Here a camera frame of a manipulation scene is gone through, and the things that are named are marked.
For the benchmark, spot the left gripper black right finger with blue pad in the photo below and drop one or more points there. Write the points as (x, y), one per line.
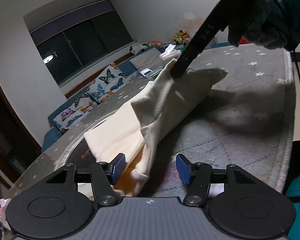
(186, 169)

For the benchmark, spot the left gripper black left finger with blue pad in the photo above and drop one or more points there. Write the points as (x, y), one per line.
(115, 169)

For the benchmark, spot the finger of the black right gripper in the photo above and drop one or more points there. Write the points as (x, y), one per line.
(198, 43)

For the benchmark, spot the cream knit garment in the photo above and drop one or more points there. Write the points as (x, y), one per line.
(137, 127)

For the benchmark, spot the dark gloved hand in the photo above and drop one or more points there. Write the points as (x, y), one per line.
(263, 23)

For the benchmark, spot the yellow toy pile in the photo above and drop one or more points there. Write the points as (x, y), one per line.
(180, 37)

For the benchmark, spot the white tissue box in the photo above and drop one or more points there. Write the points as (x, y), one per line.
(170, 53)

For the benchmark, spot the round induction cooktop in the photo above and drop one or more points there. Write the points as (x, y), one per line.
(78, 151)

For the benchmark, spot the red box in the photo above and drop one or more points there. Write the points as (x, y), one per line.
(243, 41)

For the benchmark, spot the grey plain cushion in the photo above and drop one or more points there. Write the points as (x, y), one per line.
(148, 59)

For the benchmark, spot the colourful book stack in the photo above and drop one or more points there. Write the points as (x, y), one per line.
(155, 73)

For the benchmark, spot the black white plush toy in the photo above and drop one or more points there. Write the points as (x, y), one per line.
(137, 48)

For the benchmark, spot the blue sofa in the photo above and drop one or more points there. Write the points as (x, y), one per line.
(124, 65)

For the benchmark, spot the left butterfly pillow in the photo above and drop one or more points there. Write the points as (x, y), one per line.
(70, 115)

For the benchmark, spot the butterfly pillow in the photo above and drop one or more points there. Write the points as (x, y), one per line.
(70, 115)
(107, 83)

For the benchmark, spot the grey star-pattern tablecloth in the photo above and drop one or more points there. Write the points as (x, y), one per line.
(247, 120)

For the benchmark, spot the right butterfly pillow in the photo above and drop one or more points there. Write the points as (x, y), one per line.
(107, 83)

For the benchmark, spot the dark window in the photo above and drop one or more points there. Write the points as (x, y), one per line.
(72, 42)

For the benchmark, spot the dark wooden door frame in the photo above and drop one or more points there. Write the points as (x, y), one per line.
(18, 149)

